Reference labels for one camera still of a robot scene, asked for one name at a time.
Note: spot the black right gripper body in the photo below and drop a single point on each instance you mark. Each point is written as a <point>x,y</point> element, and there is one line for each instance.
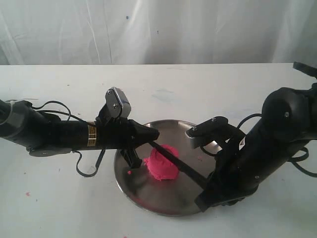
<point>227,177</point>

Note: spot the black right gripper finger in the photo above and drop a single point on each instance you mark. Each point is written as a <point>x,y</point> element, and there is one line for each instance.
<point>209,198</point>

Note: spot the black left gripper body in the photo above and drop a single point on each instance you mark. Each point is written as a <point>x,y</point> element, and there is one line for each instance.
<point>120,134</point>

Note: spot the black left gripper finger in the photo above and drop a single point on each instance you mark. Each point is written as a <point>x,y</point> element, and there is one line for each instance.
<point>131,157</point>
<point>147,134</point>

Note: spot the black serrated knife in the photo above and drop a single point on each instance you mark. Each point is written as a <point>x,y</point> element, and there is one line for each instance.
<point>196,177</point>

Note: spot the pink dough lump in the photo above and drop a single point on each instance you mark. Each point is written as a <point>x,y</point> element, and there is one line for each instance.
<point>160,167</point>

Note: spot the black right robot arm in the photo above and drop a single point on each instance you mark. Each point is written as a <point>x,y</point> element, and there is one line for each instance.
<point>288,123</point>

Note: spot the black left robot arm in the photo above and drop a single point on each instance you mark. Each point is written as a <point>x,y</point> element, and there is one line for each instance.
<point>44,134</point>

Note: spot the round stainless steel plate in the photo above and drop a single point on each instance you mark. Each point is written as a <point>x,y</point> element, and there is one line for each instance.
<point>166,197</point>

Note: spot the white backdrop curtain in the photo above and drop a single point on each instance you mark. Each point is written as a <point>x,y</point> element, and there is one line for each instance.
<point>157,31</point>

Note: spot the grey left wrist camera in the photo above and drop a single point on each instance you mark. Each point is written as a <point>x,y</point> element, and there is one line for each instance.
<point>117,103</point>

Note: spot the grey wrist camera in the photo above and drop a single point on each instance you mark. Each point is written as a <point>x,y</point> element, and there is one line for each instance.
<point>216,130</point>
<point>117,103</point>

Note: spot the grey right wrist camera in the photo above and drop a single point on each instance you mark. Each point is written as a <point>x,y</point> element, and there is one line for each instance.
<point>216,130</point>

